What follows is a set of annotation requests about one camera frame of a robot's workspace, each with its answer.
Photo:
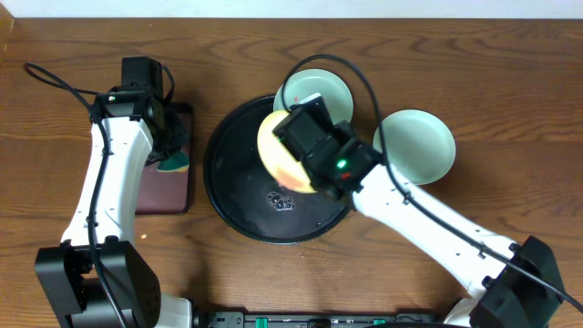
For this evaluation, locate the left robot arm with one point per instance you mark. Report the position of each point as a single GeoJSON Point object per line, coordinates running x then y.
{"type": "Point", "coordinates": [95, 277]}

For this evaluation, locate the light blue plate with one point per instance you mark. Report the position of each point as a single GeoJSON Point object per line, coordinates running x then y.
{"type": "Point", "coordinates": [303, 85]}
{"type": "Point", "coordinates": [419, 145]}

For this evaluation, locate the round black serving tray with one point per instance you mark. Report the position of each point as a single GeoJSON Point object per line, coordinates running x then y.
{"type": "Point", "coordinates": [247, 197]}

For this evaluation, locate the green and orange sponge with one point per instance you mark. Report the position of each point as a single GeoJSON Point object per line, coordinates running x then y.
{"type": "Point", "coordinates": [177, 162]}

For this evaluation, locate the yellow plate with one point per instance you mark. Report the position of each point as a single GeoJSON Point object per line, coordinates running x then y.
{"type": "Point", "coordinates": [277, 160]}

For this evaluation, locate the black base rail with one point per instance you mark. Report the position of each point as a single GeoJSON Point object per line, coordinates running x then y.
{"type": "Point", "coordinates": [322, 320]}

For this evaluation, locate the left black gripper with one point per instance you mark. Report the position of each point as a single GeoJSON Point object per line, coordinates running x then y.
{"type": "Point", "coordinates": [177, 126]}

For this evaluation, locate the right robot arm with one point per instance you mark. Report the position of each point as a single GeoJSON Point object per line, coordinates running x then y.
{"type": "Point", "coordinates": [508, 284]}

